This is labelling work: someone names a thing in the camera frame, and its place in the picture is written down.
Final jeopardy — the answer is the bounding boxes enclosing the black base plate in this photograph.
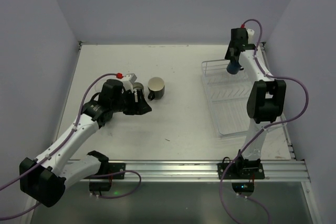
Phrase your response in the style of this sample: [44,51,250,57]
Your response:
[89,162,126,180]
[217,156,265,179]

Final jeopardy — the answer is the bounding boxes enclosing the blue mug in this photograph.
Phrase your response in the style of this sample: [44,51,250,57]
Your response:
[226,60,244,75]

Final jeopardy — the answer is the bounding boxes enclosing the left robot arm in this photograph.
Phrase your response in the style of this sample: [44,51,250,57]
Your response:
[19,79,152,207]

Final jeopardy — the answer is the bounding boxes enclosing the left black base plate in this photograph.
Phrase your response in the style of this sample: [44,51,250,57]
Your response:
[89,162,126,180]

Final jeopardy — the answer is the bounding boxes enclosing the white wire dish rack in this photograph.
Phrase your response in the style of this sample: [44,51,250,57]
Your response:
[201,59,253,137]

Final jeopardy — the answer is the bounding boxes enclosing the black controller box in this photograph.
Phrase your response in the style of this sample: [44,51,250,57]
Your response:
[89,182,111,194]
[232,183,255,197]

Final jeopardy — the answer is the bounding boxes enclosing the black mug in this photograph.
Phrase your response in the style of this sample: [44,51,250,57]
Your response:
[148,77,165,101]

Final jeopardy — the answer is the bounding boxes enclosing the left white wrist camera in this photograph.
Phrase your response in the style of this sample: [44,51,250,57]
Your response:
[121,73,137,91]

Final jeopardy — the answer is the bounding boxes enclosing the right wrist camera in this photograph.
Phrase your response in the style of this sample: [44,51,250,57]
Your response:
[246,28,255,44]

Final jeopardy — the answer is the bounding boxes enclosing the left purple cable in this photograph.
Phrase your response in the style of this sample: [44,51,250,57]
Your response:
[0,71,142,219]

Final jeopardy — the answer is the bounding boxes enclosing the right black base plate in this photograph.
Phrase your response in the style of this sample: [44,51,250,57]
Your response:
[217,156,265,179]

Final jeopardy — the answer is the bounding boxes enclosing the right black controller box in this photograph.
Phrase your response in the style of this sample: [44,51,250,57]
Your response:
[232,183,255,197]

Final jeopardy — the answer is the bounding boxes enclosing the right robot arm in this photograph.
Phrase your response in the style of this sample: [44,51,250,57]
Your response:
[222,26,286,179]

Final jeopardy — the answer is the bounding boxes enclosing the aluminium mounting rail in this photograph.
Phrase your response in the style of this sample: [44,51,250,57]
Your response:
[109,161,309,182]

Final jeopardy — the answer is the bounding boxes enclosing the left black controller box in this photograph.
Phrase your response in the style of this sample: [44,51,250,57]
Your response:
[89,182,111,194]

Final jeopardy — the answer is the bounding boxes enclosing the beige cup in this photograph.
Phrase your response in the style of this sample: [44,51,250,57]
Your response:
[133,82,144,93]

